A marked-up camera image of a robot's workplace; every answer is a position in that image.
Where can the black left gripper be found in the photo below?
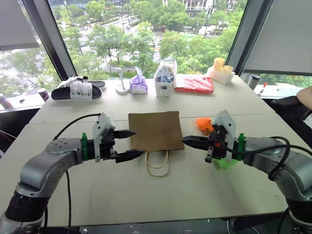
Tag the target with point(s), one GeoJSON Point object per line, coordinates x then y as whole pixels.
{"type": "Point", "coordinates": [107, 146]}

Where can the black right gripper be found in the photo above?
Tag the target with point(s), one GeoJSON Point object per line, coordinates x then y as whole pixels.
{"type": "Point", "coordinates": [218, 148]}

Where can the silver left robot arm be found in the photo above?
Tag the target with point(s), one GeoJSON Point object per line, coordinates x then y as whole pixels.
{"type": "Point", "coordinates": [48, 158]}

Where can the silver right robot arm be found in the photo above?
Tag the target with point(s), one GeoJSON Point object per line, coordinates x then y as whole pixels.
{"type": "Point", "coordinates": [297, 175]}

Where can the brown paper bag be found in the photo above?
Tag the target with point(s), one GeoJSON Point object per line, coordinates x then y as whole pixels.
{"type": "Point", "coordinates": [156, 131]}

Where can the purple tissue pack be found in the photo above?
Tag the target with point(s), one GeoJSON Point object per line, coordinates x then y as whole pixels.
{"type": "Point", "coordinates": [138, 84]}

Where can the orange toy object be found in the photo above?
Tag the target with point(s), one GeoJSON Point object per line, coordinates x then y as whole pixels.
{"type": "Point", "coordinates": [203, 123]}

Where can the green toy object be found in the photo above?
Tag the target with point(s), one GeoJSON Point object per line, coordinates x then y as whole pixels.
{"type": "Point", "coordinates": [225, 163]}

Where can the red plastic packet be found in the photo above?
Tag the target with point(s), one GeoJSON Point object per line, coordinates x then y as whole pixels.
{"type": "Point", "coordinates": [195, 85]}

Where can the white hook stand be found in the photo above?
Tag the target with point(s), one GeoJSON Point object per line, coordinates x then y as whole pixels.
{"type": "Point", "coordinates": [121, 84]}

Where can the white basket with blue items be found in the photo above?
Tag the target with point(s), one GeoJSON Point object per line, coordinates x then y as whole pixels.
{"type": "Point", "coordinates": [165, 81]}

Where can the white tray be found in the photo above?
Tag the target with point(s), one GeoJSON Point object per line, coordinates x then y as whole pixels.
{"type": "Point", "coordinates": [220, 76]}

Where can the short yellow cup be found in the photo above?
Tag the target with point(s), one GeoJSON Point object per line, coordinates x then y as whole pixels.
{"type": "Point", "coordinates": [227, 70]}

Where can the tall yellow cup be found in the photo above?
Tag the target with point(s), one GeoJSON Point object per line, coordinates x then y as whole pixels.
{"type": "Point", "coordinates": [218, 64]}

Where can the grey cylindrical cup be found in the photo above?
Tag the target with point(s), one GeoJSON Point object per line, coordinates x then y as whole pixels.
{"type": "Point", "coordinates": [254, 81]}

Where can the dark rounded shape under table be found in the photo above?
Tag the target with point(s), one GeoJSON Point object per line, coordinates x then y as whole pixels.
{"type": "Point", "coordinates": [240, 223]}

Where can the black chair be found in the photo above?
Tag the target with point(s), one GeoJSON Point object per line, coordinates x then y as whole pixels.
{"type": "Point", "coordinates": [292, 109]}

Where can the grey window blind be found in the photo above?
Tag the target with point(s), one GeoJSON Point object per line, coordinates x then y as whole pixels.
{"type": "Point", "coordinates": [17, 24]}
{"type": "Point", "coordinates": [280, 36]}

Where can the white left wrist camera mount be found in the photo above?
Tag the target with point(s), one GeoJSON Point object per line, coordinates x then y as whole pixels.
{"type": "Point", "coordinates": [101, 126]}

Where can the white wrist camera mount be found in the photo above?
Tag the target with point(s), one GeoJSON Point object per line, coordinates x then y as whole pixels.
{"type": "Point", "coordinates": [228, 122]}
{"type": "Point", "coordinates": [101, 126]}

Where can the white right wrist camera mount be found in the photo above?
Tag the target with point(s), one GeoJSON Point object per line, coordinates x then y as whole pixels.
{"type": "Point", "coordinates": [228, 122]}

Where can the dark window frame post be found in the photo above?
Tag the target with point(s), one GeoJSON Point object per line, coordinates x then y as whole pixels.
{"type": "Point", "coordinates": [243, 36]}
{"type": "Point", "coordinates": [48, 36]}

